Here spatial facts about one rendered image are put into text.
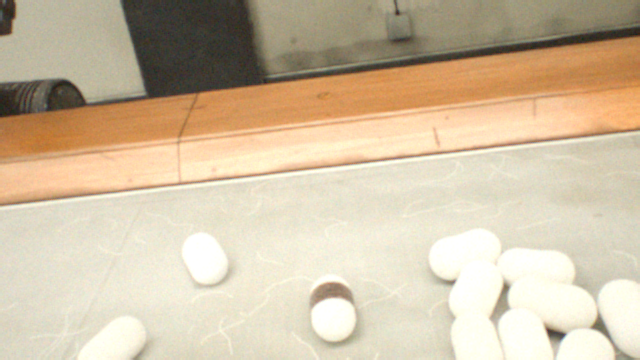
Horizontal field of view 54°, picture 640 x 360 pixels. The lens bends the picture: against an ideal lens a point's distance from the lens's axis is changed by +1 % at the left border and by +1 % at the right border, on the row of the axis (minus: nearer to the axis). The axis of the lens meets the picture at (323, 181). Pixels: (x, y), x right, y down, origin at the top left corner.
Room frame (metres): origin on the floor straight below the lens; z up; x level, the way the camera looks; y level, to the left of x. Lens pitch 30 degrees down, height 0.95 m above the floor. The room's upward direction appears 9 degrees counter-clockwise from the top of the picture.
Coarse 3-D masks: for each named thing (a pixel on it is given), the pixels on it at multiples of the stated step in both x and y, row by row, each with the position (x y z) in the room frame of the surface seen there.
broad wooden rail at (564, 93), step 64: (448, 64) 0.48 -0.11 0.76; (512, 64) 0.46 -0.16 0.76; (576, 64) 0.44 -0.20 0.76; (0, 128) 0.49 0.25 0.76; (64, 128) 0.47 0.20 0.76; (128, 128) 0.45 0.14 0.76; (192, 128) 0.43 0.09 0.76; (256, 128) 0.41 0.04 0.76; (320, 128) 0.40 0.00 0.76; (384, 128) 0.40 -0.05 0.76; (448, 128) 0.39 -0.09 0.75; (512, 128) 0.38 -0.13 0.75; (576, 128) 0.37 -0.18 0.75; (0, 192) 0.40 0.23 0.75; (64, 192) 0.40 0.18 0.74
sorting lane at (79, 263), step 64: (128, 192) 0.39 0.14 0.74; (192, 192) 0.38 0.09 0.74; (256, 192) 0.36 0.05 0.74; (320, 192) 0.35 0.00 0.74; (384, 192) 0.34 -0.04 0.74; (448, 192) 0.33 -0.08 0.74; (512, 192) 0.32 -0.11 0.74; (576, 192) 0.31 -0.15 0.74; (0, 256) 0.33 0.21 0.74; (64, 256) 0.32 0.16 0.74; (128, 256) 0.31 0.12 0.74; (256, 256) 0.29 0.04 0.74; (320, 256) 0.28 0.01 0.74; (384, 256) 0.27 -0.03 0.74; (576, 256) 0.25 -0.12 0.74; (0, 320) 0.27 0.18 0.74; (64, 320) 0.26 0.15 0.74; (192, 320) 0.25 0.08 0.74; (256, 320) 0.24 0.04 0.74; (384, 320) 0.22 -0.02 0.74; (448, 320) 0.22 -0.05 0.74
